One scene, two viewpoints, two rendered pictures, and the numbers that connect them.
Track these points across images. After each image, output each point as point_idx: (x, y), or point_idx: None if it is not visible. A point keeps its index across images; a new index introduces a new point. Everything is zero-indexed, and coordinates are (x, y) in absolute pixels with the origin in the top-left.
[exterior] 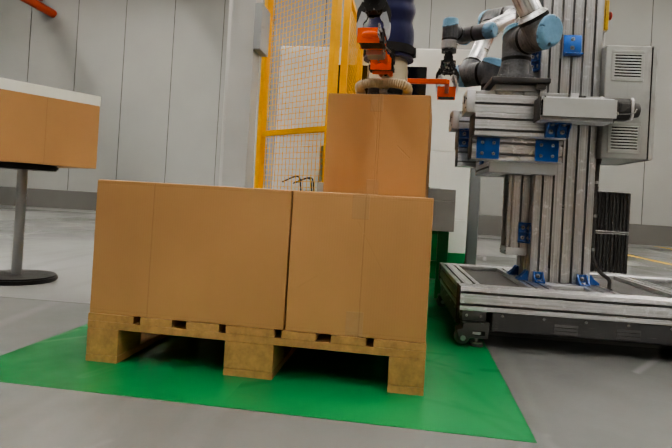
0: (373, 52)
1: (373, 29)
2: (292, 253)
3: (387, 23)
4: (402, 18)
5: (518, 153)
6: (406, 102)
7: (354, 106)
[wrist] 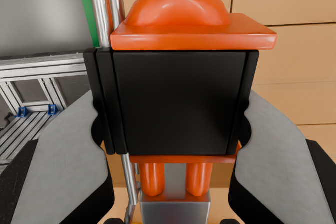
0: (178, 167)
1: (157, 29)
2: None
3: (59, 130)
4: None
5: (1, 166)
6: (120, 174)
7: (214, 166)
